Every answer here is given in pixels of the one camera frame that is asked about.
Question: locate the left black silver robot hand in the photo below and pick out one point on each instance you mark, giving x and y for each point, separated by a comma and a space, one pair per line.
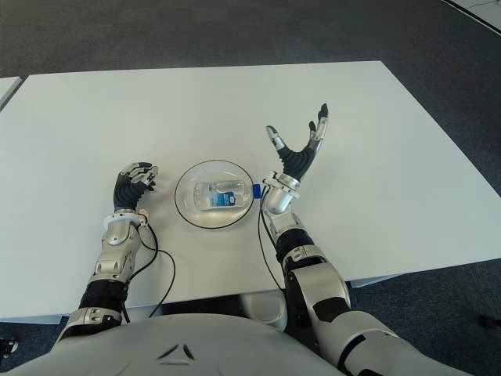
125, 192

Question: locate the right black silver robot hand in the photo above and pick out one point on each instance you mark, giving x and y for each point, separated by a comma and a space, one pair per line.
297, 160

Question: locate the clear plastic water bottle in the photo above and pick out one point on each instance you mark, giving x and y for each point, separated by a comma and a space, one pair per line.
219, 196

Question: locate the right silver black robot arm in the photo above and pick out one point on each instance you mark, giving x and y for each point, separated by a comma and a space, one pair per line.
313, 282

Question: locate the left silver black robot arm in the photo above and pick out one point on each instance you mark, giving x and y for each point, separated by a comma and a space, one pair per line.
113, 250

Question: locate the white plate with black rim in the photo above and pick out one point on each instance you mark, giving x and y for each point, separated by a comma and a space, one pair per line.
188, 211

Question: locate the white robot waist part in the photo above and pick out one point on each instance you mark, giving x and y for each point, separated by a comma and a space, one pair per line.
264, 307

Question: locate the white side table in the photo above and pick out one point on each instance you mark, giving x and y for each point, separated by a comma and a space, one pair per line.
8, 88

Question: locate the grey robot torso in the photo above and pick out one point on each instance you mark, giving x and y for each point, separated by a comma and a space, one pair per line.
176, 344

